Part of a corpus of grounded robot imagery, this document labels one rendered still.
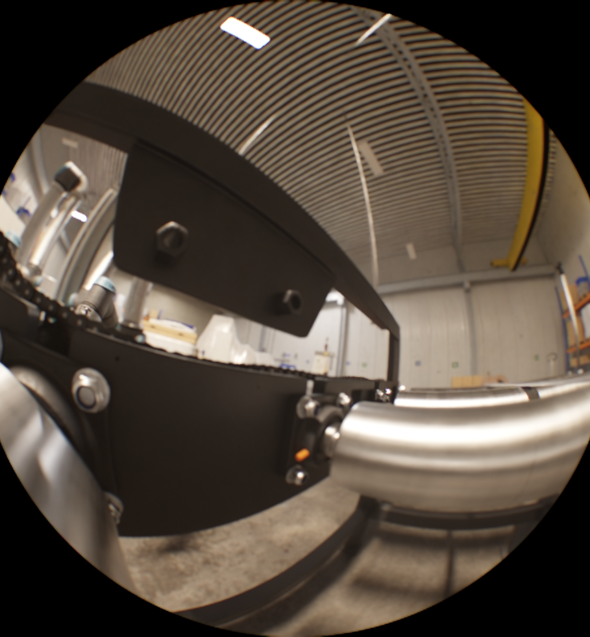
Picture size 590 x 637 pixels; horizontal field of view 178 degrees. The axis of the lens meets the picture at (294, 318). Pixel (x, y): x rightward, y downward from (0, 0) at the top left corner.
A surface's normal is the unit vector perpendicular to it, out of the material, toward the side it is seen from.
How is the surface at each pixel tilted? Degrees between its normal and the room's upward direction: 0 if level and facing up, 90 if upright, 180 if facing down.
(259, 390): 90
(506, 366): 90
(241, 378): 90
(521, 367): 90
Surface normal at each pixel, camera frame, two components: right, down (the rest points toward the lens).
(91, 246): 0.81, -0.05
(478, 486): -0.66, -0.15
